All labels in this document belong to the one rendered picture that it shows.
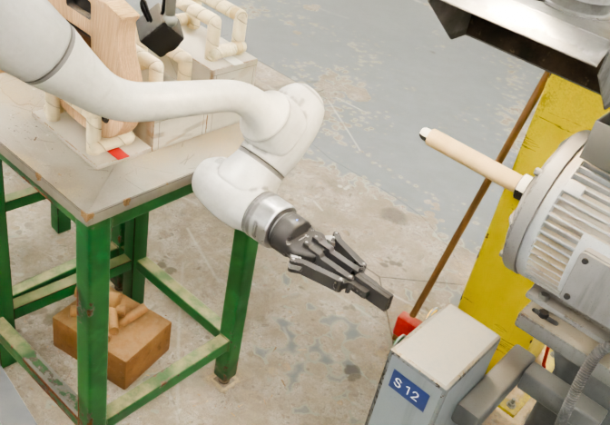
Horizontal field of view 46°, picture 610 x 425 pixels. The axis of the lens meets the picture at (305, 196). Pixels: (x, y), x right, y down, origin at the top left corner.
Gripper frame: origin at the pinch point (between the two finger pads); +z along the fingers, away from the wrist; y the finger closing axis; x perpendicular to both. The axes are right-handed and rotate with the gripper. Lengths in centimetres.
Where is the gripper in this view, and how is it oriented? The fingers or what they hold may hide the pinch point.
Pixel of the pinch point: (372, 291)
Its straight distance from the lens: 119.6
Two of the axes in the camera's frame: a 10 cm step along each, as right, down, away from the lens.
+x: 1.6, -8.1, -5.7
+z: 7.4, 4.8, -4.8
